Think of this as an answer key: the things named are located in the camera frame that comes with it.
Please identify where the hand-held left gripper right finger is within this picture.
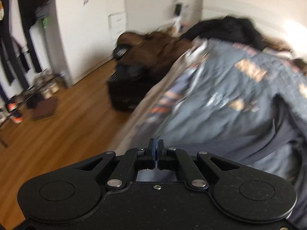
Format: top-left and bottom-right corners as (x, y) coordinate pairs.
(158, 140), (241, 190)

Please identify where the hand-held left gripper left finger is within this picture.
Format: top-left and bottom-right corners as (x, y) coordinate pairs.
(73, 138), (157, 189)

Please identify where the dark navy sweater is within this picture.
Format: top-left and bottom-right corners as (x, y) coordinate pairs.
(177, 91), (307, 170)

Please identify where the black clothes rack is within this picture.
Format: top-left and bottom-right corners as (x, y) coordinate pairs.
(0, 0), (68, 149)

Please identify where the black vented box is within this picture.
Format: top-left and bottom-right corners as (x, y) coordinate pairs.
(107, 63), (156, 112)

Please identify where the printed blue-grey quilt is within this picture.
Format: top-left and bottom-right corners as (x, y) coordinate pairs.
(144, 38), (307, 230)

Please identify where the brown jacket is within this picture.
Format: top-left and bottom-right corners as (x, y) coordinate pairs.
(117, 31), (192, 77)

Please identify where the black cap with logo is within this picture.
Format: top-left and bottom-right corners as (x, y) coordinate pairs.
(113, 45), (131, 60)

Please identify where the row of assorted shoes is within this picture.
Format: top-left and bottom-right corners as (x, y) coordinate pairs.
(0, 68), (64, 125)

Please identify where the white wardrobe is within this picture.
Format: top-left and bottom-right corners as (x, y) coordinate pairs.
(54, 0), (127, 87)

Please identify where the black puffer jacket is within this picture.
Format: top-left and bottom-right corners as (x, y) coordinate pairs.
(180, 16), (265, 52)

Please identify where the white headboard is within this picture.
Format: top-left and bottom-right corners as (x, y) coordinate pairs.
(195, 0), (307, 60)

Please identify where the grey hanging garment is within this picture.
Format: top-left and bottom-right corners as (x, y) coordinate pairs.
(36, 7), (50, 20)

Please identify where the black hanging shirt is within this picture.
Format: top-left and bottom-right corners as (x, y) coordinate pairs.
(16, 0), (52, 29)

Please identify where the white printed hanging shirt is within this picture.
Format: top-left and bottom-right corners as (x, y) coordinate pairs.
(0, 0), (10, 20)

